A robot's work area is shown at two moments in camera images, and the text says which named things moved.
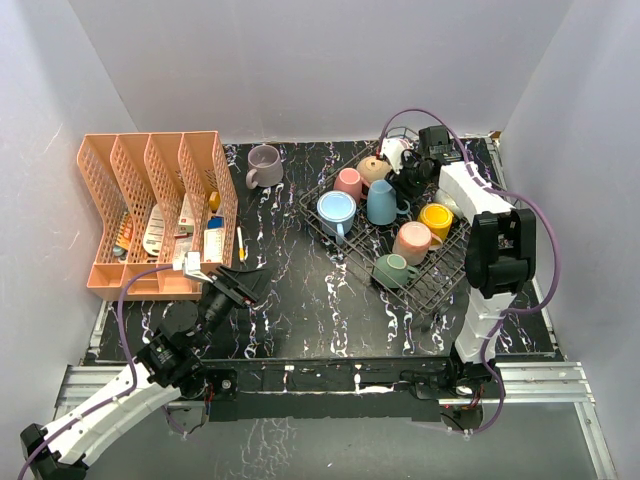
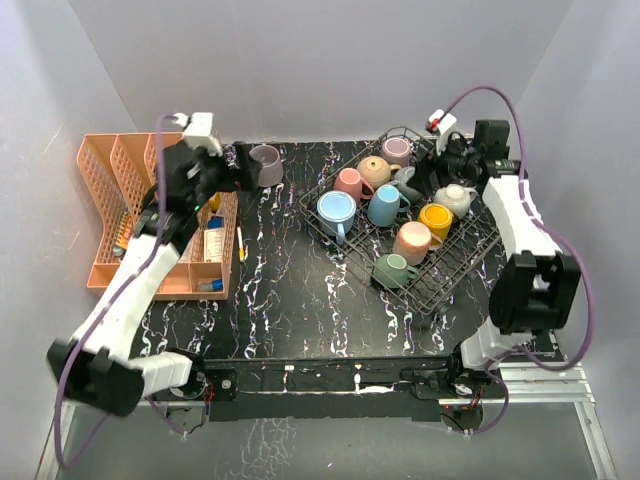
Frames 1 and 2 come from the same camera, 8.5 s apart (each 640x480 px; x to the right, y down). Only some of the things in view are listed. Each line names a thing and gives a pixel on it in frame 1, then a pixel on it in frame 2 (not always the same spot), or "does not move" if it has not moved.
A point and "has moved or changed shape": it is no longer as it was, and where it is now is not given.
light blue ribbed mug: x=336 y=211 does not move
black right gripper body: x=410 y=181 to x=452 y=165
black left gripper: x=250 y=282 to x=245 y=178
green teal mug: x=393 y=271 does not move
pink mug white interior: x=349 y=180 does not move
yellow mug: x=437 y=217 does not move
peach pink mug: x=413 y=241 does not move
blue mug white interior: x=382 y=203 has moved or changed shape
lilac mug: x=265 y=168 does not move
